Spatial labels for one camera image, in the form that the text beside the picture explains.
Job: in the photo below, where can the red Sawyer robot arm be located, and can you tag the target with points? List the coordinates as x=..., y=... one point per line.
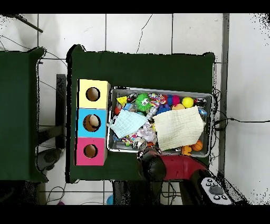
x=179, y=167

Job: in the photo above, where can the wooden box with three holes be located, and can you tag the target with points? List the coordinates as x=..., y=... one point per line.
x=101, y=131

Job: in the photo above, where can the green spiky toy with eyes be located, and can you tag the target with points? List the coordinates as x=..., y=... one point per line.
x=141, y=105

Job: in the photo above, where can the light blue muslin cloth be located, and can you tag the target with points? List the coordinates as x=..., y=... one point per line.
x=126, y=124

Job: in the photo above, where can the silver toy car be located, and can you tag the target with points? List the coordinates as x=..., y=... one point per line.
x=152, y=112

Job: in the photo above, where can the yellow cheese wedge toy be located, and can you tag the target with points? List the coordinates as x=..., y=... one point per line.
x=122, y=100

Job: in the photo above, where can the blue spiky ball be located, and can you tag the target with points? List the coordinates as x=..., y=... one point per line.
x=163, y=109

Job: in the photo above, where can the cream muslin cloth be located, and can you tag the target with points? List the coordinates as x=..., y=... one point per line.
x=179, y=129

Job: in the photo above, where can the yellow ball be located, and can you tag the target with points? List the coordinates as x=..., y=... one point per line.
x=187, y=102

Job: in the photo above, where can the orange plastic toy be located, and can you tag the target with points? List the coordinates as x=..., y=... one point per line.
x=186, y=150

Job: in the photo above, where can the small orange basketball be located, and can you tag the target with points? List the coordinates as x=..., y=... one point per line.
x=197, y=145

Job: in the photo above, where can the black stand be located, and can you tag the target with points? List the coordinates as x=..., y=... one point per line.
x=61, y=101

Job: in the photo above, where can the blue floor ball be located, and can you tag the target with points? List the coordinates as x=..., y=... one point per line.
x=110, y=200

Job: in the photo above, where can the grey plastic base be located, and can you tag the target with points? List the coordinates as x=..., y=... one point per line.
x=49, y=157

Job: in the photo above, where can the dark green side tablecloth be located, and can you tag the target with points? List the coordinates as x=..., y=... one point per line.
x=14, y=116

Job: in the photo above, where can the dark thin rod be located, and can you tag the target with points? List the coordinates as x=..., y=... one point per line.
x=29, y=25

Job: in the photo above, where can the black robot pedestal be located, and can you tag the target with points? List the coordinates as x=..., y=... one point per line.
x=130, y=193

